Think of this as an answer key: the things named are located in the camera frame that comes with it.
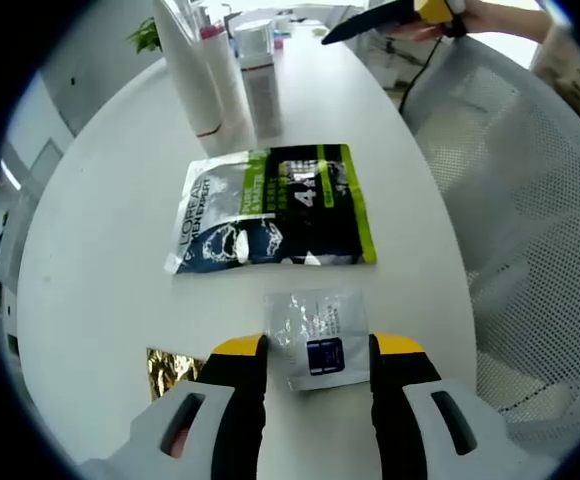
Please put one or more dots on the green black skincare mask pack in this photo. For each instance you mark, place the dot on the green black skincare mask pack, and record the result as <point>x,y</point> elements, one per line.
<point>280,210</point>

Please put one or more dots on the small silver skincare sachet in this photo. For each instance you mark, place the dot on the small silver skincare sachet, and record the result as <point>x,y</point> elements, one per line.
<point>320,340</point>

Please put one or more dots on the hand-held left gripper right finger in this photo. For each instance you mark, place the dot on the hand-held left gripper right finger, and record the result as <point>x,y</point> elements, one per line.
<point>400,400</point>

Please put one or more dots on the person's right hand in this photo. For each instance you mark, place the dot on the person's right hand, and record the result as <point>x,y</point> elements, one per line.
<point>470,20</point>

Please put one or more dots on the white skincare bottle clear cap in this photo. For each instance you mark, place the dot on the white skincare bottle clear cap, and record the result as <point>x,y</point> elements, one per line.
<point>262,90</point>

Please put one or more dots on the white mesh chair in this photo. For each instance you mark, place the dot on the white mesh chair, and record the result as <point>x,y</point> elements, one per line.
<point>520,225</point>

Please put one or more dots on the gold foil skincare sachet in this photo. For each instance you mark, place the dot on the gold foil skincare sachet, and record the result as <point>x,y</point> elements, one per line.
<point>170,375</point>

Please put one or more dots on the green potted plant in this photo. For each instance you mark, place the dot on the green potted plant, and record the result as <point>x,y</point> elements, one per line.
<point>145,35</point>

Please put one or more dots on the red collar skincare pump bottle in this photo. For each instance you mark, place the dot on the red collar skincare pump bottle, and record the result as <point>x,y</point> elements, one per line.
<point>225,90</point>

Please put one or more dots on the tall white skincare tube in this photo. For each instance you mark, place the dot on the tall white skincare tube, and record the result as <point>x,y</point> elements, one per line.
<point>190,75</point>

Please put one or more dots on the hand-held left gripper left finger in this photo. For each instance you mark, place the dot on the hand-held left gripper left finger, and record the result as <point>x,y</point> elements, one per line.
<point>235,400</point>

